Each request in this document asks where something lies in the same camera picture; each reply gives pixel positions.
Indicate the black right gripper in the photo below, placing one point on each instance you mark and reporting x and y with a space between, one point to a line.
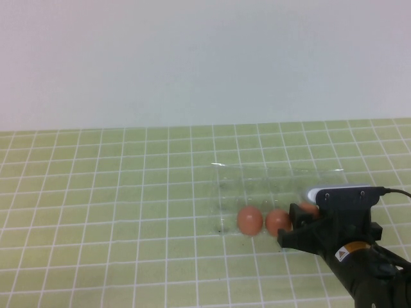
350 231

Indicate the brown egg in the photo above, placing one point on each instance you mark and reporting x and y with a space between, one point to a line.
275 221
309 208
250 220

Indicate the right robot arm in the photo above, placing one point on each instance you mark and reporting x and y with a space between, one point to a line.
385 295

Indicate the clear plastic egg tray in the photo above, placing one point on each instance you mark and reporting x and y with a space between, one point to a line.
257 186

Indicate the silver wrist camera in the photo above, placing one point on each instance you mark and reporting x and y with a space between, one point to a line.
312 193

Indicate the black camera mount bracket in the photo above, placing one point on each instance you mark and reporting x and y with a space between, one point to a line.
346 199

